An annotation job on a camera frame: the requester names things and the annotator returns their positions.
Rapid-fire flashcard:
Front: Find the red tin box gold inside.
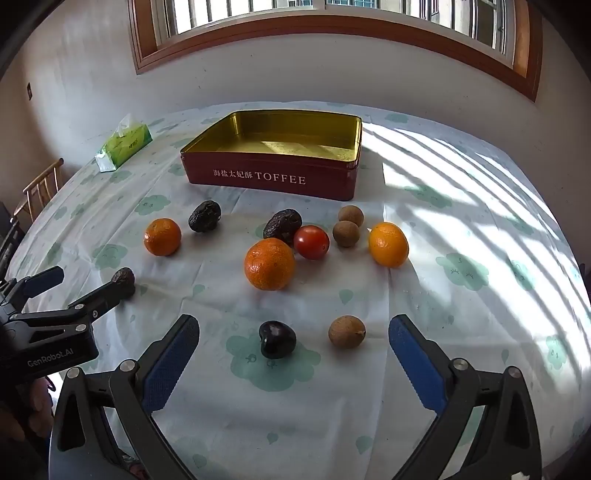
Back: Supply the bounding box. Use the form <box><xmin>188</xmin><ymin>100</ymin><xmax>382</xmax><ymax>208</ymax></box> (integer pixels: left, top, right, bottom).
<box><xmin>180</xmin><ymin>110</ymin><xmax>363</xmax><ymax>201</ymax></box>

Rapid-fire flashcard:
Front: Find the red tomato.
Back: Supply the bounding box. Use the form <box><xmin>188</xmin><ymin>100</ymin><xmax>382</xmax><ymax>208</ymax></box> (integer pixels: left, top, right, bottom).
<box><xmin>294</xmin><ymin>224</ymin><xmax>331</xmax><ymax>260</ymax></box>

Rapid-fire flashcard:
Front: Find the large orange mandarin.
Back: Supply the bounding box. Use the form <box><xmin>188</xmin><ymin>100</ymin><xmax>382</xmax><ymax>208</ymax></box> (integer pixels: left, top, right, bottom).
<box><xmin>244</xmin><ymin>237</ymin><xmax>296</xmax><ymax>291</ymax></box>

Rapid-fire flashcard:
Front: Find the person's left hand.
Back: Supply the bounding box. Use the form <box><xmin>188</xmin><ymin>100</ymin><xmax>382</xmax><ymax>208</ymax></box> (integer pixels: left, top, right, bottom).
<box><xmin>0</xmin><ymin>376</ymin><xmax>55</xmax><ymax>444</ymax></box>

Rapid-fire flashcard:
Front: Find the white green cloud-print tablecloth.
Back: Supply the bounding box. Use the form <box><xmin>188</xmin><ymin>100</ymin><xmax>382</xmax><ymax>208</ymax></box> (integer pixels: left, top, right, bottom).
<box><xmin>4</xmin><ymin>100</ymin><xmax>591</xmax><ymax>480</ymax></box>

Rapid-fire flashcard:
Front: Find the brown longan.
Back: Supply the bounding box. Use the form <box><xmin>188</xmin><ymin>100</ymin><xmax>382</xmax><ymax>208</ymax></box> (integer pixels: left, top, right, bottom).
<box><xmin>332</xmin><ymin>220</ymin><xmax>361</xmax><ymax>248</ymax></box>
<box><xmin>337</xmin><ymin>205</ymin><xmax>365</xmax><ymax>228</ymax></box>
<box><xmin>328</xmin><ymin>315</ymin><xmax>366</xmax><ymax>350</ymax></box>

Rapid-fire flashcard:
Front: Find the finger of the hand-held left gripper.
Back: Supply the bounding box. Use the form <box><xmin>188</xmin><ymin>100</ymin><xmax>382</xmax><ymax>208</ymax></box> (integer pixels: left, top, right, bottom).
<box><xmin>0</xmin><ymin>265</ymin><xmax>65</xmax><ymax>317</ymax></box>
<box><xmin>67</xmin><ymin>277</ymin><xmax>134</xmax><ymax>324</ymax></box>

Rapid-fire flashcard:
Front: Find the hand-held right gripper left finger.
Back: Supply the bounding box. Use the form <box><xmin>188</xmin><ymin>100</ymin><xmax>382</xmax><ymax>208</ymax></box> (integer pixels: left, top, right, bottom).
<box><xmin>48</xmin><ymin>314</ymin><xmax>201</xmax><ymax>480</ymax></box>

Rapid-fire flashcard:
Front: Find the wooden framed window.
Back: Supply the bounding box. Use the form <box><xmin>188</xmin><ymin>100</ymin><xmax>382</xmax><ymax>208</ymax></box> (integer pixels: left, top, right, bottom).
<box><xmin>128</xmin><ymin>0</ymin><xmax>543</xmax><ymax>102</ymax></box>

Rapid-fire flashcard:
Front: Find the dark furniture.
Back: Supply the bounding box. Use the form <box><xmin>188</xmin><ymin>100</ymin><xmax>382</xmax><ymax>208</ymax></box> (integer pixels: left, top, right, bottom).
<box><xmin>0</xmin><ymin>200</ymin><xmax>26</xmax><ymax>278</ymax></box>

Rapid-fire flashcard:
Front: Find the wooden chair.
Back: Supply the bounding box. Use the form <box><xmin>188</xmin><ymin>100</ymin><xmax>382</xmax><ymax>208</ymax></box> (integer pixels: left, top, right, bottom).
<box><xmin>14</xmin><ymin>158</ymin><xmax>65</xmax><ymax>222</ymax></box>

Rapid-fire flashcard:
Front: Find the green tissue pack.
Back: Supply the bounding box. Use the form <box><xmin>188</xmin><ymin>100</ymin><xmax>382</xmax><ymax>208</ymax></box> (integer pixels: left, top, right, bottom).
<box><xmin>95</xmin><ymin>115</ymin><xmax>153</xmax><ymax>173</ymax></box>

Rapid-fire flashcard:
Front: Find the dark wrinkled passion fruit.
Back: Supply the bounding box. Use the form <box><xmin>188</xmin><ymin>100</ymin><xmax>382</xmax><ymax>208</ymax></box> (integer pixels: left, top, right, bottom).
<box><xmin>263</xmin><ymin>209</ymin><xmax>304</xmax><ymax>247</ymax></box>
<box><xmin>111</xmin><ymin>267</ymin><xmax>136</xmax><ymax>301</ymax></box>
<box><xmin>188</xmin><ymin>200</ymin><xmax>222</xmax><ymax>233</ymax></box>

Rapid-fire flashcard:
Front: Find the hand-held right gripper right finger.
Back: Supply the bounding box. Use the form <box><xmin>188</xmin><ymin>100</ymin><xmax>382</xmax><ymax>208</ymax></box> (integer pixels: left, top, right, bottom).
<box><xmin>388</xmin><ymin>314</ymin><xmax>543</xmax><ymax>480</ymax></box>

